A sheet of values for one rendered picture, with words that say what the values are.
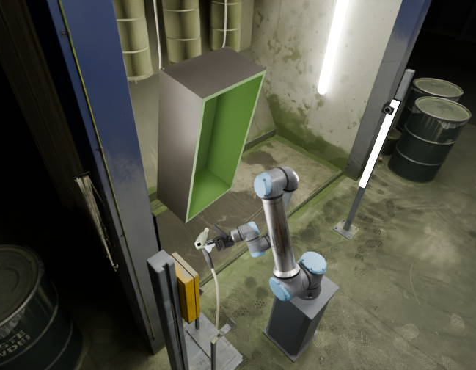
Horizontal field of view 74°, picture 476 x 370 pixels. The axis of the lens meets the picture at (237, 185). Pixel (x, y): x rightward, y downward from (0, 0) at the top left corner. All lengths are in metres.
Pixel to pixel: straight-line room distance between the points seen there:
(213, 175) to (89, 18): 2.14
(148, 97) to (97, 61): 2.40
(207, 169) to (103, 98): 2.00
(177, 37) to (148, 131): 0.95
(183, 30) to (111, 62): 2.13
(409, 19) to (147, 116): 2.57
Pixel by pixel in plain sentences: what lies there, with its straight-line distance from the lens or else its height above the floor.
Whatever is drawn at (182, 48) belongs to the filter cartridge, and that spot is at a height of 1.42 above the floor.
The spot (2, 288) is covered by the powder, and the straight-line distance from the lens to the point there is 2.11.
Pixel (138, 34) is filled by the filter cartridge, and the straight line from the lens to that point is 2.94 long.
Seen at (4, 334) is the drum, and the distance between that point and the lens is 2.02.
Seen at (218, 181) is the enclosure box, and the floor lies 0.49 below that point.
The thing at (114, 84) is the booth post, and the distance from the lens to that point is 1.16.
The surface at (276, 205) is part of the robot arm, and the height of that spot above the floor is 1.29.
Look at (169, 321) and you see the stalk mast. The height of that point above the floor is 1.36.
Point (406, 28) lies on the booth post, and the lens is 3.42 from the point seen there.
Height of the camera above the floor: 2.39
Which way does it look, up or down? 40 degrees down
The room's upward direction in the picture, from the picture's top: 4 degrees clockwise
